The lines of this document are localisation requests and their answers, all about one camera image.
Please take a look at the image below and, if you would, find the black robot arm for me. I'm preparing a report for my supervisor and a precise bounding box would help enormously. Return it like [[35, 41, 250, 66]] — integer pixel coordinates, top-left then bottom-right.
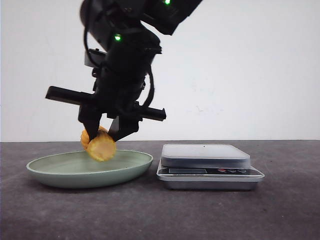
[[46, 0, 200, 141]]

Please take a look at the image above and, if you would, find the silver digital kitchen scale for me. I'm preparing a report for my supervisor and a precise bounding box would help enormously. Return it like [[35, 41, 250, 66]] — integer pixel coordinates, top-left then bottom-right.
[[156, 143, 265, 191]]

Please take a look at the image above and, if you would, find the green oval plate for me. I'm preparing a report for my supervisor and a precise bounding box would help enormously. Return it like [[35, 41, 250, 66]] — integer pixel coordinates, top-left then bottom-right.
[[26, 150, 153, 189]]

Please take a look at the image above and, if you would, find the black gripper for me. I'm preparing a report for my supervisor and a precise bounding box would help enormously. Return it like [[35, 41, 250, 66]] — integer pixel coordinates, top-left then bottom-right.
[[45, 41, 166, 142]]

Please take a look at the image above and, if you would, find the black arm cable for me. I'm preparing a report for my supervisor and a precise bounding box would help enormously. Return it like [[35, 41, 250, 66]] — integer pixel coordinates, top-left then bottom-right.
[[137, 66, 155, 108]]

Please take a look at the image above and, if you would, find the yellow corn cob piece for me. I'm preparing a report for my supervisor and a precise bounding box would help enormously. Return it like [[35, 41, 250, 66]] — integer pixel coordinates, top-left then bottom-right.
[[80, 126, 117, 162]]

